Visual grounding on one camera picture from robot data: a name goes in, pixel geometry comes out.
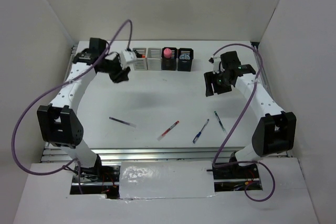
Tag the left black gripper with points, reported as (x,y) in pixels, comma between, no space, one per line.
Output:
(122,74)

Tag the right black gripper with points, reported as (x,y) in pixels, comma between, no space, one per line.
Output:
(209,77)

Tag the blue glue bottle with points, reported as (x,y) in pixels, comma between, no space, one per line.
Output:
(184,57)

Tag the pink cap glue bottle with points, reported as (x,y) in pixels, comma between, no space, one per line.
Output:
(167,53)

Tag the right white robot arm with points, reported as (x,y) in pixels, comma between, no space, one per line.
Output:
(275,131)

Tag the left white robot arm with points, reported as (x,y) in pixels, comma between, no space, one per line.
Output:
(58,121)

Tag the left white slotted container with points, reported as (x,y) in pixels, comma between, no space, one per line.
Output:
(141,63)

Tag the white slotted container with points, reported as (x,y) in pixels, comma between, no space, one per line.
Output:
(141,63)
(153,58)

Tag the right black slotted container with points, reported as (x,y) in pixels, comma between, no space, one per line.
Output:
(185,65)

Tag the black slotted container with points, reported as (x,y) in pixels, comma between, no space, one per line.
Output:
(169,64)
(185,65)

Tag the green pen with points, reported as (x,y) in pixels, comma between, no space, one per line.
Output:
(220,122)

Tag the left black slotted container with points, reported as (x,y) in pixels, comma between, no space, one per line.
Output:
(169,64)

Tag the dark purple pen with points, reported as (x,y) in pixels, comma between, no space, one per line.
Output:
(123,122)

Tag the blue pen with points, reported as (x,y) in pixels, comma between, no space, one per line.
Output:
(200,132)

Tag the red pen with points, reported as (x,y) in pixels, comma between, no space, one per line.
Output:
(166,131)

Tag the white taped cover panel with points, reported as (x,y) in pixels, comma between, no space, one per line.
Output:
(166,180)

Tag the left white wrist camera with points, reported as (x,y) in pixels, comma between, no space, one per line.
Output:
(127,58)

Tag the aluminium frame rail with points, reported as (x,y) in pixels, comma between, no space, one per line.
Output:
(154,100)

